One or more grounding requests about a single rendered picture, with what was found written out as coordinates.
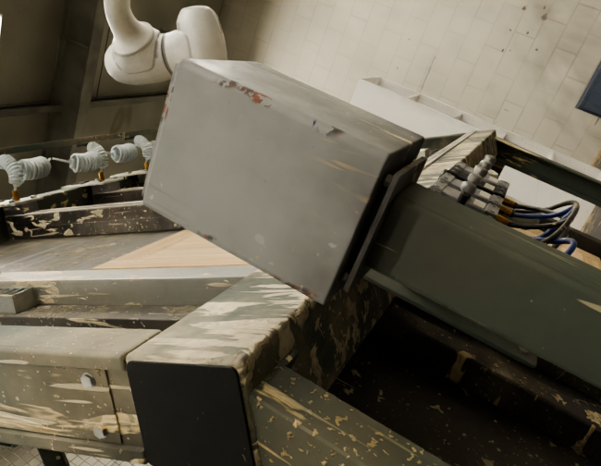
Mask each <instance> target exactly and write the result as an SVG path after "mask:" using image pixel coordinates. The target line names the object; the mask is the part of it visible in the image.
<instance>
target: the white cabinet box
mask: <svg viewBox="0 0 601 466"><path fill-rule="evenodd" d="M350 104H353V105H355V106H357V107H359V108H361V109H363V110H365V111H367V112H370V113H372V114H374V115H376V116H379V117H381V118H383V119H386V120H388V121H390V122H392V123H395V124H397V125H399V126H401V127H403V128H405V129H408V130H411V131H413V132H415V133H417V134H420V135H422V136H424V137H425V138H427V137H434V136H443V135H450V134H458V133H467V132H469V131H470V130H477V131H482V130H490V129H495V130H496V132H497V137H499V138H501V139H503V140H505V141H509V142H511V143H514V144H516V145H518V146H521V147H522V148H524V149H527V150H529V151H531V152H534V153H537V154H540V155H542V156H544V157H546V158H548V159H550V160H553V161H555V162H557V163H560V164H562V165H564V166H567V167H569V168H572V169H574V170H576V171H579V172H581V173H583V174H585V175H587V176H589V177H592V178H595V179H597V180H600V181H601V170H600V169H598V168H595V167H593V166H589V165H587V164H586V163H583V162H581V161H578V160H576V159H574V158H571V157H569V156H567V155H565V154H563V153H559V152H557V151H555V150H552V149H550V148H547V147H545V146H544V145H541V144H539V143H537V142H534V141H531V140H528V139H526V138H524V137H522V136H520V135H518V134H515V133H513V132H510V131H508V130H506V129H503V128H501V127H498V126H496V125H494V124H491V123H489V122H487V121H484V120H482V119H481V118H478V117H476V116H472V115H470V114H467V113H465V112H463V111H460V110H459V109H457V108H454V107H452V106H450V105H447V104H444V103H441V102H439V101H437V100H435V99H433V98H430V97H428V96H426V95H423V94H421V93H419V92H416V91H414V90H411V89H409V88H407V87H404V86H402V85H399V84H397V83H396V82H393V81H391V80H387V79H385V78H383V77H371V78H361V79H359V81H358V84H357V86H356V89H355V92H354V94H353V96H352V99H351V101H350ZM498 180H503V181H507V182H508V183H509V188H508V190H507V193H506V194H507V195H508V196H510V197H512V198H514V199H516V200H518V201H521V202H524V203H526V204H528V205H531V206H536V207H541V208H546V207H549V206H552V205H555V204H557V203H560V202H565V201H569V200H574V201H577V202H578V203H579V205H580V209H579V212H578V214H577V215H576V216H575V218H574V220H573V222H572V223H571V224H570V226H571V227H573V228H575V229H578V230H581V229H582V227H583V225H584V223H585V221H586V220H587V218H588V217H589V215H590V213H591V212H592V211H593V209H594V208H595V205H594V204H592V203H590V202H587V201H585V200H583V199H581V198H578V197H576V196H574V195H572V194H569V193H567V192H566V191H563V190H560V189H558V188H555V187H553V186H551V185H549V184H546V183H545V182H543V181H541V180H538V179H536V178H533V177H530V176H528V175H526V174H523V173H522V172H520V171H518V170H515V169H513V168H511V167H509V166H504V168H503V170H502V172H501V174H500V176H499V178H498Z"/></svg>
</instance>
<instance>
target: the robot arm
mask: <svg viewBox="0 0 601 466"><path fill-rule="evenodd" d="M104 12H105V15H106V18H107V21H108V24H109V26H110V29H111V31H112V32H113V34H114V39H113V41H112V44H111V45H110V46H109V48H108V49H107V51H106V53H105V55H104V64H105V67H106V70H107V71H108V73H109V74H110V75H111V76H112V77H113V78H114V79H115V80H116V81H119V82H121V83H125V84H130V85H142V84H152V83H157V82H162V81H167V80H171V79H172V75H173V71H174V67H175V64H176V63H179V62H180V60H182V59H184V58H191V59H211V60H227V47H226V42H225V38H224V34H223V31H222V28H221V24H220V21H219V19H218V16H217V15H216V13H215V12H214V11H213V10H212V8H210V7H208V6H189V7H185V8H182V9H181V10H180V12H179V15H178V20H177V29H176V30H174V31H171V32H168V33H161V32H160V31H158V30H156V29H154V28H153V27H152V26H151V25H150V24H149V23H147V22H144V21H138V20H136V19H135V17H134V16H133V14H132V12H131V9H130V0H104Z"/></svg>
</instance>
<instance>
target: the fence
mask: <svg viewBox="0 0 601 466"><path fill-rule="evenodd" d="M256 270H258V269H257V268H256V267H254V266H252V265H243V266H210V267H177V268H144V269H111V270H79V271H46V272H13V273H0V288H33V291H34V295H35V299H36V301H37V304H64V305H204V304H205V303H206V302H208V301H209V300H211V299H213V298H215V297H216V296H218V295H219V294H221V293H222V292H224V291H225V290H227V289H228V288H230V287H232V286H233V285H235V284H237V283H238V282H240V280H242V279H243V278H245V277H246V276H248V275H250V274H251V273H253V272H254V271H256Z"/></svg>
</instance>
